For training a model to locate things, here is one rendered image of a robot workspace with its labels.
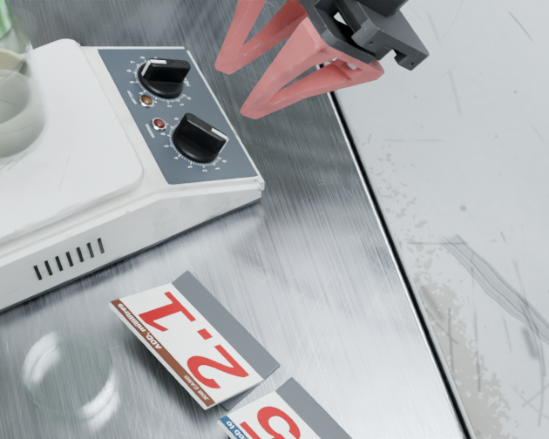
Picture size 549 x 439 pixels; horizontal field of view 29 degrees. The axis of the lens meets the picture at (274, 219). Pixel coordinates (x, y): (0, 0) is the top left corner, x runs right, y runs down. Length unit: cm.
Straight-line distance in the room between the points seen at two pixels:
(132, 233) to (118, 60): 12
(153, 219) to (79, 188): 6
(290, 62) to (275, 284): 19
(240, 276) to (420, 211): 13
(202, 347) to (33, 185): 14
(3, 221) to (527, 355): 34
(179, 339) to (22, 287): 10
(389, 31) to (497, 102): 25
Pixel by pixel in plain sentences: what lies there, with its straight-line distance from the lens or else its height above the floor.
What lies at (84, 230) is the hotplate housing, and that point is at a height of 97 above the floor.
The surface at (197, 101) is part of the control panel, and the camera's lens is 73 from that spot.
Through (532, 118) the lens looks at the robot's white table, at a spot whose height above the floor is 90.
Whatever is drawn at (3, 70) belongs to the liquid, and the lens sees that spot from 65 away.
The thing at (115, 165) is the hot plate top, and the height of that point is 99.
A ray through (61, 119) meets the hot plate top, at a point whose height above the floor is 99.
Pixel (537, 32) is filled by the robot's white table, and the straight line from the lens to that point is 84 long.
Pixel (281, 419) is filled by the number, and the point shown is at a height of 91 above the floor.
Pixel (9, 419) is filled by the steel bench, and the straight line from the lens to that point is 69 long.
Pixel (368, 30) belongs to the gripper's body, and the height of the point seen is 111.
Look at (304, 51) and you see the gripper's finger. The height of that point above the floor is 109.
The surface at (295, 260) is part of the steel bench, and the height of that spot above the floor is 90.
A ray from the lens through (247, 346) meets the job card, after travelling 68.
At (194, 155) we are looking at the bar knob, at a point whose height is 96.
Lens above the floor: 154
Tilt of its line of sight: 62 degrees down
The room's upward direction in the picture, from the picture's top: 2 degrees clockwise
